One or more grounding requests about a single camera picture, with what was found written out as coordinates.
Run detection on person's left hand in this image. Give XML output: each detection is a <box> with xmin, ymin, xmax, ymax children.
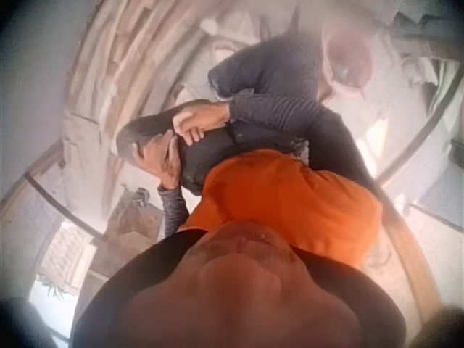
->
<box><xmin>132</xmin><ymin>129</ymin><xmax>183</xmax><ymax>191</ymax></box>

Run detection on person's right hand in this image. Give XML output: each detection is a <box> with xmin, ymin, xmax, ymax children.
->
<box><xmin>172</xmin><ymin>101</ymin><xmax>233</xmax><ymax>144</ymax></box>

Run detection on black cloth bag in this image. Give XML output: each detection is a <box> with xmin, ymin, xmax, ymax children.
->
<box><xmin>115</xmin><ymin>99</ymin><xmax>304</xmax><ymax>196</ymax></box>

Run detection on brown wooden block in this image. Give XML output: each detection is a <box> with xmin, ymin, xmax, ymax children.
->
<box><xmin>103</xmin><ymin>184</ymin><xmax>165</xmax><ymax>251</ymax></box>

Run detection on person's legs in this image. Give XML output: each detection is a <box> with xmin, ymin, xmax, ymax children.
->
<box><xmin>207</xmin><ymin>31</ymin><xmax>326</xmax><ymax>101</ymax></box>

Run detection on stack of wooden planks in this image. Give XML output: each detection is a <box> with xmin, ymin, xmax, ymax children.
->
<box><xmin>67</xmin><ymin>0</ymin><xmax>204</xmax><ymax>120</ymax></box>

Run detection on black curved pipe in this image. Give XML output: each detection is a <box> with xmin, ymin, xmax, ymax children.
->
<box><xmin>23</xmin><ymin>173</ymin><xmax>107</xmax><ymax>241</ymax></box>
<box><xmin>376</xmin><ymin>81</ymin><xmax>456</xmax><ymax>186</ymax></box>

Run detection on red plastic bucket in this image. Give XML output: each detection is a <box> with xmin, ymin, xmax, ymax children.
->
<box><xmin>323</xmin><ymin>28</ymin><xmax>375</xmax><ymax>92</ymax></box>

